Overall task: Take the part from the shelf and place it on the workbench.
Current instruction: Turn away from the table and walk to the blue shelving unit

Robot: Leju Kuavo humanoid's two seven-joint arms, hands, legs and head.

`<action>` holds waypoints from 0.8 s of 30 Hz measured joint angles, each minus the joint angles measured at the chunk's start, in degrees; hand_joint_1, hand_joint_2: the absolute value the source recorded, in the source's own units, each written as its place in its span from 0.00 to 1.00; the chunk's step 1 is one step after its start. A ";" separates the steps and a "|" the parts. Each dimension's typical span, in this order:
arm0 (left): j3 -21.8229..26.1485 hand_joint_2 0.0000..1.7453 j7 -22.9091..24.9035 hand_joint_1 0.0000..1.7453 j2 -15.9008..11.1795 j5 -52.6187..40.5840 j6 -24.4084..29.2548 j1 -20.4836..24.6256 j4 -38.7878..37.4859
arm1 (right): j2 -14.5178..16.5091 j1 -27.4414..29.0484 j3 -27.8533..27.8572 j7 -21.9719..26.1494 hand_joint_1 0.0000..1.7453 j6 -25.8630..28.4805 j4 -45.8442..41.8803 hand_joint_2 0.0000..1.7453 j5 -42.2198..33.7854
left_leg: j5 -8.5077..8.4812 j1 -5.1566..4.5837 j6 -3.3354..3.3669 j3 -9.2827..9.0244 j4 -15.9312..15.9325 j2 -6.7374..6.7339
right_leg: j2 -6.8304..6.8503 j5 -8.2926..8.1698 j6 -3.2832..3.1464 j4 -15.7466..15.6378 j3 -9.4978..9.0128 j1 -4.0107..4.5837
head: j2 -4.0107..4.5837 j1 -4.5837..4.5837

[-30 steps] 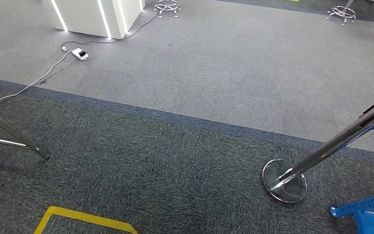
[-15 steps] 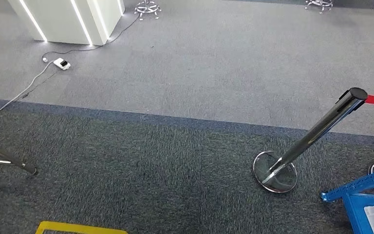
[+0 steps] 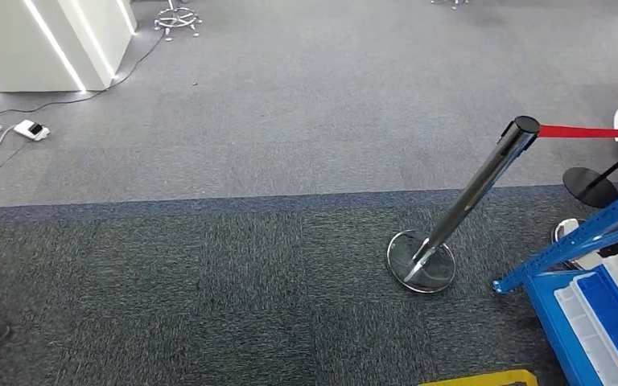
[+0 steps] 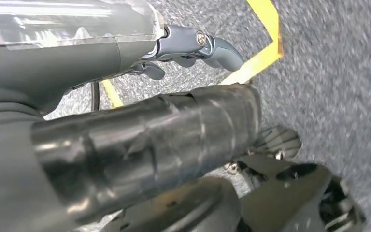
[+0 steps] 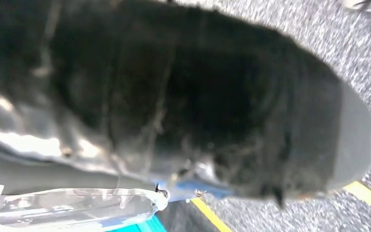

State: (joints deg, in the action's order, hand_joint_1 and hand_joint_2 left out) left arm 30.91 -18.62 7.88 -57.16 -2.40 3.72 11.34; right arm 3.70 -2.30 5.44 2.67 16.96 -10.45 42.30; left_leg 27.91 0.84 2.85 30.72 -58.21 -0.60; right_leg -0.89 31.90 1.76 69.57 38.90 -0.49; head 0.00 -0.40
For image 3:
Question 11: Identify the blue metal shelf rack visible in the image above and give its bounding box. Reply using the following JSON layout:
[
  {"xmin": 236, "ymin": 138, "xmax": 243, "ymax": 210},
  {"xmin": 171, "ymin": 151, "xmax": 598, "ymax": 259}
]
[{"xmin": 492, "ymin": 181, "xmax": 618, "ymax": 386}]

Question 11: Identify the chrome barrier stanchion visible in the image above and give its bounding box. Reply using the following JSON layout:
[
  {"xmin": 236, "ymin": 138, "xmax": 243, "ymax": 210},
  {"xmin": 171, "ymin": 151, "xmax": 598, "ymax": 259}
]
[{"xmin": 385, "ymin": 115, "xmax": 542, "ymax": 295}]

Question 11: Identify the chrome swivel chair base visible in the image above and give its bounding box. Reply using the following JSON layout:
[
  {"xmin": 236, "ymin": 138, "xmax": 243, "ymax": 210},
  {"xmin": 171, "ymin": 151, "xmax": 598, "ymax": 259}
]
[{"xmin": 152, "ymin": 0, "xmax": 204, "ymax": 43}]

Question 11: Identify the yellow floor tape square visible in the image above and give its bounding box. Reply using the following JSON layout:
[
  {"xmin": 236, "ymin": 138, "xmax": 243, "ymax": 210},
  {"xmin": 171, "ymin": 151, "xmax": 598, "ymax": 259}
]
[{"xmin": 418, "ymin": 368, "xmax": 539, "ymax": 386}]

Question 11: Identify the chrome stanchion base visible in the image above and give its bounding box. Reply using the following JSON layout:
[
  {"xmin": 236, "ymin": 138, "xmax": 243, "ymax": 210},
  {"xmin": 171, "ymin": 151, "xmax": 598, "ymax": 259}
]
[{"xmin": 551, "ymin": 217, "xmax": 618, "ymax": 272}]

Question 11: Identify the white power strip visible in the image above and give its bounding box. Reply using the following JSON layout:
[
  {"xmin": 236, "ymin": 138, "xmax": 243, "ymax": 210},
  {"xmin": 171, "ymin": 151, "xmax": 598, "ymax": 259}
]
[{"xmin": 13, "ymin": 119, "xmax": 51, "ymax": 142}]

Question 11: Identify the red barrier belt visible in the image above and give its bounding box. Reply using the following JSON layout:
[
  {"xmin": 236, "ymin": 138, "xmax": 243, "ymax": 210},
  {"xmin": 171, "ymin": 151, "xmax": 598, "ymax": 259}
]
[{"xmin": 537, "ymin": 124, "xmax": 618, "ymax": 140}]

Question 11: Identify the white panel with light strips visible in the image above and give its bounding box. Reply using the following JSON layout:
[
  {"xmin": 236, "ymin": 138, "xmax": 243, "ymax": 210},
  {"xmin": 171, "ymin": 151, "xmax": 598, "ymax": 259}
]
[{"xmin": 0, "ymin": 0, "xmax": 138, "ymax": 94}]

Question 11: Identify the black floor cable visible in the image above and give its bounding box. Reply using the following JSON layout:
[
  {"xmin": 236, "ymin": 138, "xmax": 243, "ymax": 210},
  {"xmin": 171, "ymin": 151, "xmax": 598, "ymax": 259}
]
[{"xmin": 0, "ymin": 29, "xmax": 167, "ymax": 129}]

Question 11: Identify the black barrier post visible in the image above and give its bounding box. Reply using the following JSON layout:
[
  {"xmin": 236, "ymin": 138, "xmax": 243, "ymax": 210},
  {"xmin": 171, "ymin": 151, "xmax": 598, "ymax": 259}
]
[{"xmin": 562, "ymin": 137, "xmax": 618, "ymax": 209}]

